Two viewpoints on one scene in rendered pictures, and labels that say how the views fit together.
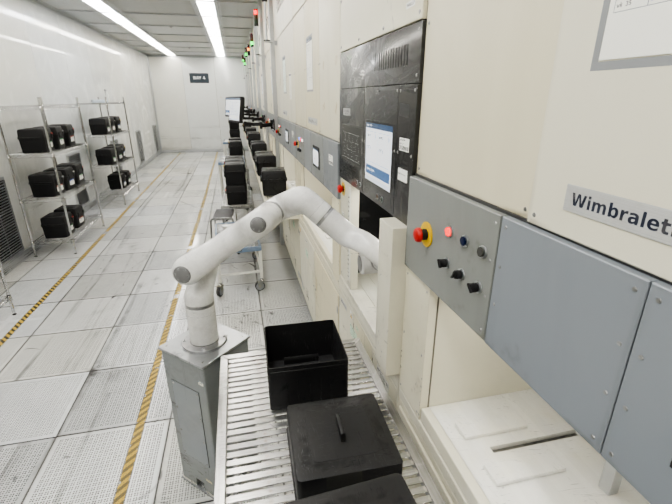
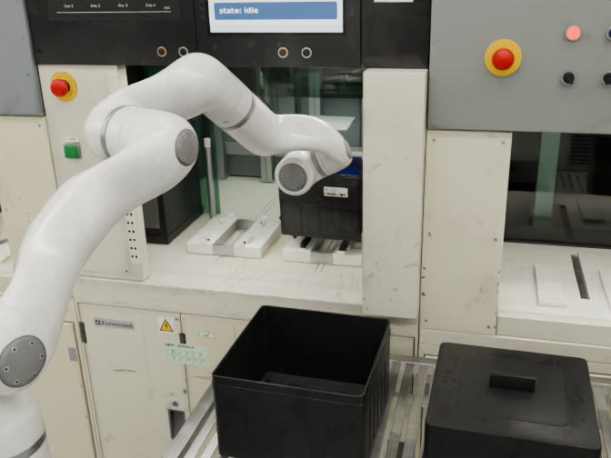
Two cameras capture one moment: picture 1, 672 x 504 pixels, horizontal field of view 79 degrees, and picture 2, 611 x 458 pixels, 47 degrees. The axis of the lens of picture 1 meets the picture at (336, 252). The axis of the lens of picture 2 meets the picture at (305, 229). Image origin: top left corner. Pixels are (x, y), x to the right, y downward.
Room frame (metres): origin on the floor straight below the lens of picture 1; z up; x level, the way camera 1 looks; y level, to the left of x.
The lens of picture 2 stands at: (0.74, 1.12, 1.61)
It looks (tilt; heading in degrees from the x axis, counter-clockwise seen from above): 21 degrees down; 298
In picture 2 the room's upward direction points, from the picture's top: 2 degrees counter-clockwise
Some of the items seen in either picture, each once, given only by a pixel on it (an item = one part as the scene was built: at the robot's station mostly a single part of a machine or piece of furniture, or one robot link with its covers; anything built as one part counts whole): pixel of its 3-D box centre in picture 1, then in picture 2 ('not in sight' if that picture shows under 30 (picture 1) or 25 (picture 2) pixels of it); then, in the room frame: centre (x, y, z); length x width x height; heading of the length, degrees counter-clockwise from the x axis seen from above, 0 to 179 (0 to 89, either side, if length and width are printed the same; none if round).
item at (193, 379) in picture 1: (214, 409); not in sight; (1.56, 0.58, 0.38); 0.28 x 0.28 x 0.76; 58
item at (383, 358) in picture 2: (304, 361); (307, 383); (1.28, 0.12, 0.85); 0.28 x 0.28 x 0.17; 12
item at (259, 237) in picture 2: not in sight; (235, 233); (1.77, -0.39, 0.89); 0.22 x 0.21 x 0.04; 103
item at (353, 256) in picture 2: not in sight; (330, 241); (1.51, -0.45, 0.89); 0.22 x 0.21 x 0.04; 103
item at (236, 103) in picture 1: (251, 113); not in sight; (4.81, 0.94, 1.59); 0.50 x 0.41 x 0.36; 103
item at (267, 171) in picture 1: (273, 180); not in sight; (4.35, 0.66, 0.93); 0.30 x 0.28 x 0.26; 10
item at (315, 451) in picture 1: (340, 440); (509, 404); (0.93, -0.01, 0.83); 0.29 x 0.29 x 0.13; 12
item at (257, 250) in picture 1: (239, 253); not in sight; (3.99, 1.00, 0.24); 0.97 x 0.52 x 0.48; 16
